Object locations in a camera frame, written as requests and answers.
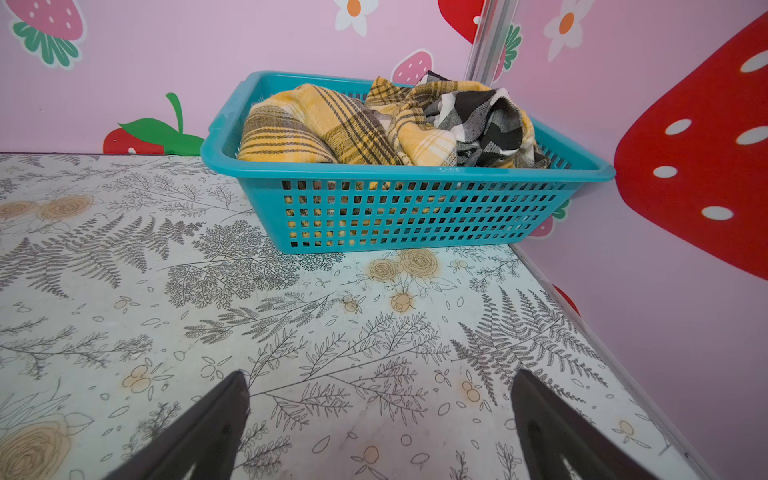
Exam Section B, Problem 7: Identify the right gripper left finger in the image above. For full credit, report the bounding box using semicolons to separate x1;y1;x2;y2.
107;370;250;480

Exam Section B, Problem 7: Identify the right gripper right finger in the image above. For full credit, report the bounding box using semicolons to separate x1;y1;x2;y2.
511;370;654;480

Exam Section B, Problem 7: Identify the teal plastic basket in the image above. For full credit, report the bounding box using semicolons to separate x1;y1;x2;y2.
201;72;616;254

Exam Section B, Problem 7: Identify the grey white plaid shirt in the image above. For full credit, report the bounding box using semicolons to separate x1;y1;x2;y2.
418;72;551;169

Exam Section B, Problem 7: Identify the yellow plaid shirt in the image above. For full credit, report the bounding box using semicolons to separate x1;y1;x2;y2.
237;76;535;168

